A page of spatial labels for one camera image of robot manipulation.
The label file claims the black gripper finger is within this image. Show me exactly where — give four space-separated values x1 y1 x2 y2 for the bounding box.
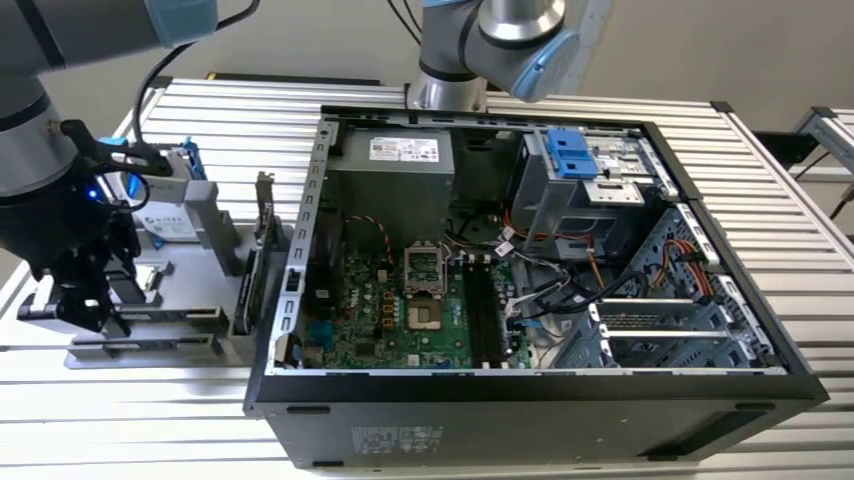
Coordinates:
96 232 140 338
16 244 112 335

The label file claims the black RAM slot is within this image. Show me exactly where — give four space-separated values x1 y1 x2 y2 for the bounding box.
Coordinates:
481 253 505 370
465 253 487 370
473 253 497 370

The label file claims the grey parts rack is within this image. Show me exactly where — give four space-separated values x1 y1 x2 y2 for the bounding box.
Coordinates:
63 179 299 371

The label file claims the hard disk in blue carrier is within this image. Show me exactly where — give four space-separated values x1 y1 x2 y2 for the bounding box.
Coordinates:
92 134 206 247

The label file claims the green graphics card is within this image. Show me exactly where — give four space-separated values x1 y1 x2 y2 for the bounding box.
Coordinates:
230 169 282 336

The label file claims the blue expansion slot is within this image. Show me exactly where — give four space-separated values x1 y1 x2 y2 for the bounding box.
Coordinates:
305 322 337 350

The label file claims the green motherboard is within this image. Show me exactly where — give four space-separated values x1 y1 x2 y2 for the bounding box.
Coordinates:
299 244 535 371

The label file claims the grey power supply unit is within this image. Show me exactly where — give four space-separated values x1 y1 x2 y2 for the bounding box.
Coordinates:
326 127 457 236

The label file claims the metal socket cover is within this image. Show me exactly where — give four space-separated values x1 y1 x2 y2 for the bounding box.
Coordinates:
403 239 447 296

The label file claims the CPU socket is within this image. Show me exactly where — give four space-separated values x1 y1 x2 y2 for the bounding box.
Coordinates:
405 298 447 331

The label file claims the black PC case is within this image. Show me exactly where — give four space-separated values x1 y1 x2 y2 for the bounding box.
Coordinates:
243 104 833 471

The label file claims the blue plastic bay latch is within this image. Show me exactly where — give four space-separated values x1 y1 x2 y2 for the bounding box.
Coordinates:
543 128 599 180

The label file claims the perforated metal disk bay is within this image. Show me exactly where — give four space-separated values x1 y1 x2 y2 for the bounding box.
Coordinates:
553 294 769 371

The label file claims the black camera cable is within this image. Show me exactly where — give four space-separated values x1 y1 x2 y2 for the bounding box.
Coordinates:
131 0 263 149

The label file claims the red black twisted wire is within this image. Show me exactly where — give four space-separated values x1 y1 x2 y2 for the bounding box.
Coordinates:
343 214 399 264

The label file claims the black cable bundle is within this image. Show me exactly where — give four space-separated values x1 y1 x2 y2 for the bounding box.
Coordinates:
517 262 646 321

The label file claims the thin orange wire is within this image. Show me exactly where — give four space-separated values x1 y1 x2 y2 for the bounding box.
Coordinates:
503 208 607 290

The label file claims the orange yellow wire bundle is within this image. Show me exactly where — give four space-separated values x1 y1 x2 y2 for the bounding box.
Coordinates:
644 238 720 306

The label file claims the black table bracket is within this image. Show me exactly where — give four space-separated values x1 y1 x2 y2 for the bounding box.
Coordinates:
753 130 820 166

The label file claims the aluminium frame table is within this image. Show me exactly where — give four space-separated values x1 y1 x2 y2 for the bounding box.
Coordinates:
786 105 854 199

